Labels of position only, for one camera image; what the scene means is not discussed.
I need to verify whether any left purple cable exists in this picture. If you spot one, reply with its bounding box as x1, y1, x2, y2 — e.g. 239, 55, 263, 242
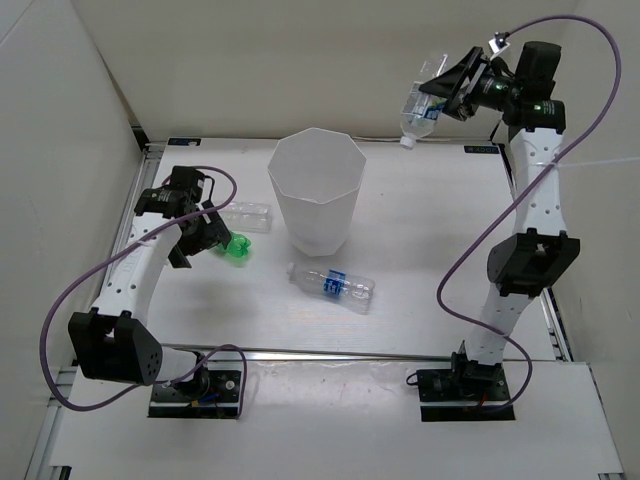
38, 164, 249, 412

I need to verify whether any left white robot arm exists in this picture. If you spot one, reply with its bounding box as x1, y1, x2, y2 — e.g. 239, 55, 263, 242
68, 166, 232, 400

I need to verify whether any crushed green plastic bottle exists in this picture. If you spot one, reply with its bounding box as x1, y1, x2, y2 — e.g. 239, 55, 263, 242
212, 232, 252, 263

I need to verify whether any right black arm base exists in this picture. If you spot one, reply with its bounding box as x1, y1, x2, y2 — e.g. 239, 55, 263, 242
405, 345, 516, 423

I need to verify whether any white octagonal plastic bin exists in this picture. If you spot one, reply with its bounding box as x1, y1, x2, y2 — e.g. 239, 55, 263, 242
267, 128, 366, 257

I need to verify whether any clear bottle green blue label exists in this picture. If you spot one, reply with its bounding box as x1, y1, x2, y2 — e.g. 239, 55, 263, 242
399, 52, 449, 150

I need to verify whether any clear flattened plastic bottle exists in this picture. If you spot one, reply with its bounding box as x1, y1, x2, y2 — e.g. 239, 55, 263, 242
218, 201, 273, 234

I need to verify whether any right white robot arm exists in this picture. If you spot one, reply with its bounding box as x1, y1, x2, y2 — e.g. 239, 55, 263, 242
420, 41, 580, 400

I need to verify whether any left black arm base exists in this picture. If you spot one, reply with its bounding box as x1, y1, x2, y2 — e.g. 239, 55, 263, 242
147, 349, 248, 420

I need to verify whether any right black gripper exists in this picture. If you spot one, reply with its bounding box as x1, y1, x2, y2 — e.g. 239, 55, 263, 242
417, 47, 520, 122

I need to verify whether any aluminium frame rail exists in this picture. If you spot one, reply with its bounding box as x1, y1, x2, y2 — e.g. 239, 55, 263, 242
149, 341, 461, 364

